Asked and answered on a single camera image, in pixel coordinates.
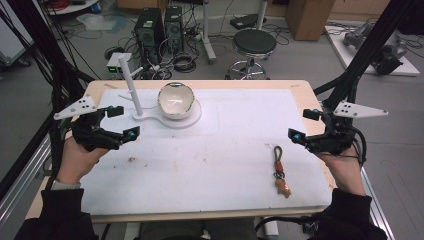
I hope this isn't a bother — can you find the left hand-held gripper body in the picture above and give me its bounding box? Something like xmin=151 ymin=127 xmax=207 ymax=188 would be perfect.
xmin=53 ymin=94 xmax=124 ymax=153

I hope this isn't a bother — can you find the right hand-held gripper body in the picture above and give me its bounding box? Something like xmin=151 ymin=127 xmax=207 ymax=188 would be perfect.
xmin=306 ymin=100 xmax=390 ymax=157

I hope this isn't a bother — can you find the keychain with gingerbread figure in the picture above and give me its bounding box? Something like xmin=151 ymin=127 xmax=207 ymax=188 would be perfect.
xmin=272 ymin=145 xmax=293 ymax=199

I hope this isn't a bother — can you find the person's left hand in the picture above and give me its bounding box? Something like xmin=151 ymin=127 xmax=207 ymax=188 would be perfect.
xmin=55 ymin=136 xmax=111 ymax=186

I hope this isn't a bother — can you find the person's right hand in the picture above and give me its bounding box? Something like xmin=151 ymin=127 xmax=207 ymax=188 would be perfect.
xmin=315 ymin=145 xmax=367 ymax=197

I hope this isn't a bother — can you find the white stand with pole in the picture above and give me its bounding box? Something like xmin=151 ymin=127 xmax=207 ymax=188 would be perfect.
xmin=117 ymin=54 xmax=203 ymax=130

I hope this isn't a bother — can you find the white power supply box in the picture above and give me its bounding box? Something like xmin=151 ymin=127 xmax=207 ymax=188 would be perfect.
xmin=106 ymin=52 xmax=133 ymax=77

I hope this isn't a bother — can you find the white ceramic bowl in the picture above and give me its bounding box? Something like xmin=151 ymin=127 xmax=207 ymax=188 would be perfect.
xmin=157 ymin=81 xmax=196 ymax=121

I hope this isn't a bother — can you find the large black computer tower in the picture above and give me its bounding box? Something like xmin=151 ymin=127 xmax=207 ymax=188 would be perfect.
xmin=133 ymin=7 xmax=165 ymax=66

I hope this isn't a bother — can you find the clear plastic sheet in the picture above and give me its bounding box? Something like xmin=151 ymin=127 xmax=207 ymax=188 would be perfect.
xmin=75 ymin=12 xmax=130 ymax=34

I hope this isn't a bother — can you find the black round stool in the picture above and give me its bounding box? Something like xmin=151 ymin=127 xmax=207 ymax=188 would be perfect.
xmin=225 ymin=28 xmax=278 ymax=81

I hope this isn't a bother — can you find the grey robot device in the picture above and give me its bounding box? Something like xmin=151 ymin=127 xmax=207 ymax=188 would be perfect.
xmin=342 ymin=22 xmax=408 ymax=76

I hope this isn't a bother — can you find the white floor board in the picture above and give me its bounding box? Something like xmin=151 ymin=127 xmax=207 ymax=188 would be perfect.
xmin=324 ymin=24 xmax=421 ymax=77

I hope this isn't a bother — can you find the brown cardboard box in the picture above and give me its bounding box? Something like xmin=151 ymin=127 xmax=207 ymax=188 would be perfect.
xmin=284 ymin=0 xmax=336 ymax=42

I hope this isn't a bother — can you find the slim black computer tower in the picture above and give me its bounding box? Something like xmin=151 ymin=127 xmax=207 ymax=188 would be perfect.
xmin=163 ymin=5 xmax=185 ymax=55

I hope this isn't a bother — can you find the white metal table leg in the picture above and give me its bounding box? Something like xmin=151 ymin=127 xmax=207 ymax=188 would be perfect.
xmin=255 ymin=0 xmax=269 ymax=31
xmin=199 ymin=0 xmax=218 ymax=65

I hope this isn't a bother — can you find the round white table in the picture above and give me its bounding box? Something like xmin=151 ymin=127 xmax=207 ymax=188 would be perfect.
xmin=43 ymin=0 xmax=102 ymax=16

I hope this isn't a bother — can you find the black flat case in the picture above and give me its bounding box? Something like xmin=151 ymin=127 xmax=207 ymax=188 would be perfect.
xmin=229 ymin=13 xmax=268 ymax=31

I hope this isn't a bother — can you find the white cabinet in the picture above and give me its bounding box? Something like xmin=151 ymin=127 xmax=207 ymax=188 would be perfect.
xmin=0 ymin=6 xmax=35 ymax=68

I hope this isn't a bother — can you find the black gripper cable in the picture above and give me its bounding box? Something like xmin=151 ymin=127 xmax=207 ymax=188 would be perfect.
xmin=349 ymin=125 xmax=368 ymax=167

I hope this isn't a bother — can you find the aluminium rail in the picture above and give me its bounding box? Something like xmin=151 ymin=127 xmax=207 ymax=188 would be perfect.
xmin=0 ymin=134 xmax=55 ymax=228
xmin=359 ymin=166 xmax=397 ymax=240

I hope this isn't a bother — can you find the coiled black cable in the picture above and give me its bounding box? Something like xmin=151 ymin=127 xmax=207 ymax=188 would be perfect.
xmin=171 ymin=52 xmax=198 ymax=74

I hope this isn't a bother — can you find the black cable under table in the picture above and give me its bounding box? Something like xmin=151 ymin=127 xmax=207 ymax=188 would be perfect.
xmin=254 ymin=214 xmax=319 ymax=234

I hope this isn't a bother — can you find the black frame strut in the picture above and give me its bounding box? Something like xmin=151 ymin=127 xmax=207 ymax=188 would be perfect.
xmin=313 ymin=0 xmax=424 ymax=111
xmin=0 ymin=0 xmax=98 ymax=111

